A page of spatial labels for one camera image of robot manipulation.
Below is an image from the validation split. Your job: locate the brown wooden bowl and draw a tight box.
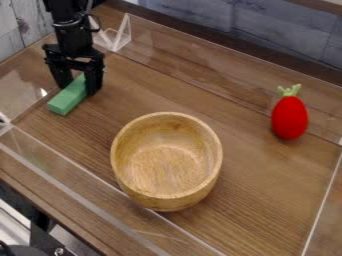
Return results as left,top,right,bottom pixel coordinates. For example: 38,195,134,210
110,112,224,212

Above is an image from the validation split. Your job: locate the green rectangular stick block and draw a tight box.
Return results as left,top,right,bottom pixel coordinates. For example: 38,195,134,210
47,75,87,116

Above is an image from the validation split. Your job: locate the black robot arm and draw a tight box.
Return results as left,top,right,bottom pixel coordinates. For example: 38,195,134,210
43,0,105,96

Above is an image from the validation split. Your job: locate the clear acrylic tray wall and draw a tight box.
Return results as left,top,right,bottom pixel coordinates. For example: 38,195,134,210
0,14,342,256

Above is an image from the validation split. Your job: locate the black metal bracket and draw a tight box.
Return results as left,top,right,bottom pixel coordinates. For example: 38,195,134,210
30,223,67,256

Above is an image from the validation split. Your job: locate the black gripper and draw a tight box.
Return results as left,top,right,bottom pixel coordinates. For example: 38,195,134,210
43,21,105,96

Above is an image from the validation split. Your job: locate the red plush strawberry toy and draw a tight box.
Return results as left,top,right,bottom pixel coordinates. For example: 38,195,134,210
272,84,309,140

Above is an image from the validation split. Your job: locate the black cable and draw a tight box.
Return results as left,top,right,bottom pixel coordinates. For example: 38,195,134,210
0,240,15,256

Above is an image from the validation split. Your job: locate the clear acrylic corner bracket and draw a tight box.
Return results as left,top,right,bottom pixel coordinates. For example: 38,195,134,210
90,14,133,52

